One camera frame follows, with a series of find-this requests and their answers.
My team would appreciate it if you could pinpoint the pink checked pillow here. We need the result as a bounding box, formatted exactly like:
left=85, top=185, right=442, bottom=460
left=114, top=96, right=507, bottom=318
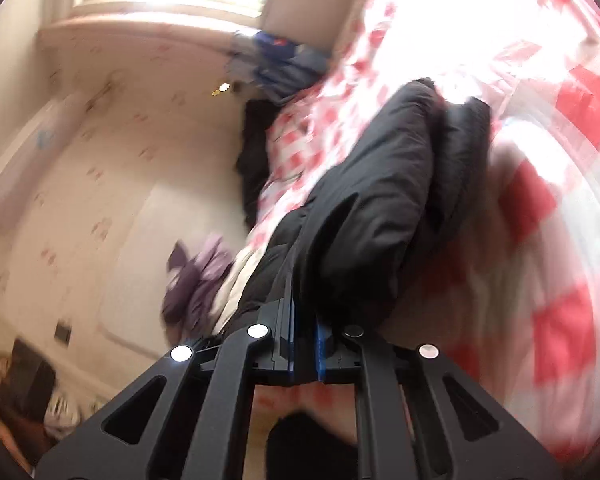
left=262, top=105, right=336, bottom=211

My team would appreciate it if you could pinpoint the black and white patterned cloth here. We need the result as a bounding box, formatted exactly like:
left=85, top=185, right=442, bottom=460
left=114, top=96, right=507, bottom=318
left=44, top=394, right=97, bottom=438

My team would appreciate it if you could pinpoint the black coat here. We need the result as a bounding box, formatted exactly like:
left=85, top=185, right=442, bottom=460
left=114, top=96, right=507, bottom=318
left=236, top=99, right=281, bottom=231

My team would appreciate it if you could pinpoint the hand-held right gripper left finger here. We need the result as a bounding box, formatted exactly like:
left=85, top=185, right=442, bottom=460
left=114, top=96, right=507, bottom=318
left=35, top=300, right=297, bottom=480

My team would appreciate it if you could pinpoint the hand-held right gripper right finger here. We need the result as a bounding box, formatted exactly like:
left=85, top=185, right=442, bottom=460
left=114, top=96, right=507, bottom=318
left=312, top=317, right=563, bottom=480

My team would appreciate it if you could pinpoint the blue patterned curtain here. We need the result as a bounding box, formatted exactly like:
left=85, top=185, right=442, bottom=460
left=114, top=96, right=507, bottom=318
left=227, top=27, right=331, bottom=103

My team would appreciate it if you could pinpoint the cream quilted blanket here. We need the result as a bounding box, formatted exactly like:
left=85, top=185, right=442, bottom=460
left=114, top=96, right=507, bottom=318
left=214, top=250, right=261, bottom=335

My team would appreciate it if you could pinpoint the black puffer jacket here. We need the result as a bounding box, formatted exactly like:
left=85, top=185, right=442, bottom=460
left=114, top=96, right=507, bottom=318
left=212, top=77, right=493, bottom=480

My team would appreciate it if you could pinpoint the dark furniture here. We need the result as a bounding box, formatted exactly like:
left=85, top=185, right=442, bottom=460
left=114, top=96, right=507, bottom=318
left=0, top=337, right=58, bottom=461

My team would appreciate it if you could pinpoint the purple garment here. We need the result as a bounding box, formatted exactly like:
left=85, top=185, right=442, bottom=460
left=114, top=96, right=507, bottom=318
left=161, top=232, right=233, bottom=327

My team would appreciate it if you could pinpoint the pink checked quilt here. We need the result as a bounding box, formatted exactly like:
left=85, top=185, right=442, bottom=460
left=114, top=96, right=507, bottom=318
left=250, top=0, right=600, bottom=466

